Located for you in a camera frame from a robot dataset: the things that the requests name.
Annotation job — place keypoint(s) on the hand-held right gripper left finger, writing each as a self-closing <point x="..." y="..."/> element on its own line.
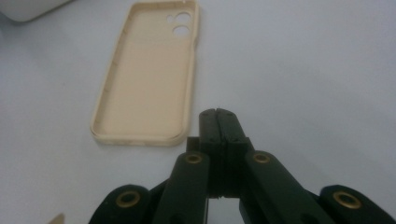
<point x="211" y="146"/>

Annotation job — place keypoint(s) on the beige phone case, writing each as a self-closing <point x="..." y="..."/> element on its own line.
<point x="149" y="84"/>

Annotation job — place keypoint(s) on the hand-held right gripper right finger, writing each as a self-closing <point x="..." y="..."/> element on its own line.
<point x="233" y="149"/>

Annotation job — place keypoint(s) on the white plastic bin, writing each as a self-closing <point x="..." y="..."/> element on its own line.
<point x="28" y="7"/>

